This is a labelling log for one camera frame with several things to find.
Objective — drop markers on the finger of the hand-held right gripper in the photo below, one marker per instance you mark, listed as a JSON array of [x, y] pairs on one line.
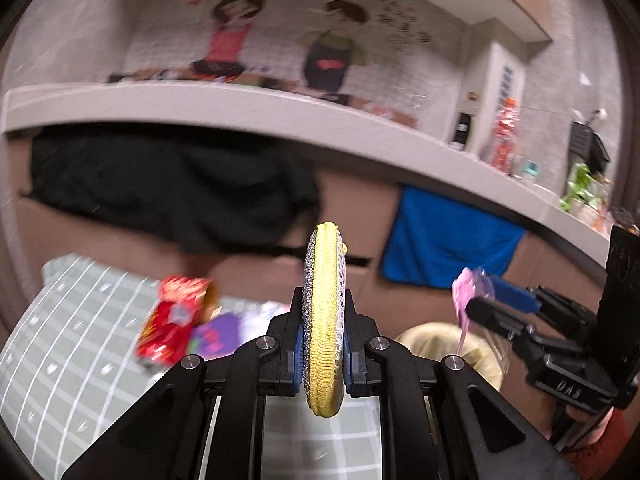
[[510, 295], [495, 315]]

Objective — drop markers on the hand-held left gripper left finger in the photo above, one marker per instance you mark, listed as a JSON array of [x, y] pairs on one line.
[[295, 360]]

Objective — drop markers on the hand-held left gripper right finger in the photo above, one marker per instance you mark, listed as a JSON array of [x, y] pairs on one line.
[[357, 360]]

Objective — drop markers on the yellow and silver scrub pad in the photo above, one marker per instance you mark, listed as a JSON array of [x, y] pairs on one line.
[[325, 335]]

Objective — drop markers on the pink plastic wrapper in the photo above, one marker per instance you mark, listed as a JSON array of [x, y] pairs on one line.
[[465, 287]]

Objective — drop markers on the trash bin with yellow bag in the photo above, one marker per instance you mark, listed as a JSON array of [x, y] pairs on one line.
[[425, 340]]

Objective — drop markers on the colourful small packet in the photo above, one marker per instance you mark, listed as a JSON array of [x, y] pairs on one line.
[[217, 335]]

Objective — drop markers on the red printed paper cup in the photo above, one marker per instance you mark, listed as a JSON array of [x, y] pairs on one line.
[[185, 292]]

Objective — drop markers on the person's right forearm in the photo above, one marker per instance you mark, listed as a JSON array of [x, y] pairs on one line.
[[615, 455]]

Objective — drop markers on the person's right hand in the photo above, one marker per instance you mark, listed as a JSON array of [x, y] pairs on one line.
[[585, 427]]

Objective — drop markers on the blue towel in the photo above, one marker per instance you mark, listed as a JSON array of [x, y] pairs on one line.
[[445, 240]]

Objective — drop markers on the small blue and white container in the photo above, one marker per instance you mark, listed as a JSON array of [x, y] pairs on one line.
[[531, 170]]

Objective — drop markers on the green plastic bag on counter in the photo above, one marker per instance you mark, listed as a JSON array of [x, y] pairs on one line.
[[582, 190]]

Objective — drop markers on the red soda can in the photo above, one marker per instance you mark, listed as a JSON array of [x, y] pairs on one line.
[[165, 332]]

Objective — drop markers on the dark scouring ball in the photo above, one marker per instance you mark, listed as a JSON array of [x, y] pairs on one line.
[[622, 217]]

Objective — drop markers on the red bottle with orange cap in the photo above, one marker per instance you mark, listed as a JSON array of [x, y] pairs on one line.
[[502, 140]]

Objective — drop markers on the dark sauce bottle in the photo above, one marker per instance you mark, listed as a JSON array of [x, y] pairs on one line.
[[462, 130]]

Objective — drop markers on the black utensil holder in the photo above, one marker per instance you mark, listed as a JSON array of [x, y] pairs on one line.
[[590, 142]]

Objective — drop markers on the white vented column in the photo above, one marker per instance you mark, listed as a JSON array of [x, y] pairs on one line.
[[492, 90]]

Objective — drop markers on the black cloth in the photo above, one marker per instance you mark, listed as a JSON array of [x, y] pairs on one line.
[[175, 190]]

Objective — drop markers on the grey-green checked tablecloth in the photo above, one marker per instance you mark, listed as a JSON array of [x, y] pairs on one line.
[[75, 360]]

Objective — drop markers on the grey stone counter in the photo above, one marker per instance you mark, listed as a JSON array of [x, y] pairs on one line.
[[250, 107]]

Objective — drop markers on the cartoon couple wall sticker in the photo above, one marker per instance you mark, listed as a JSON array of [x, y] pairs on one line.
[[280, 35]]

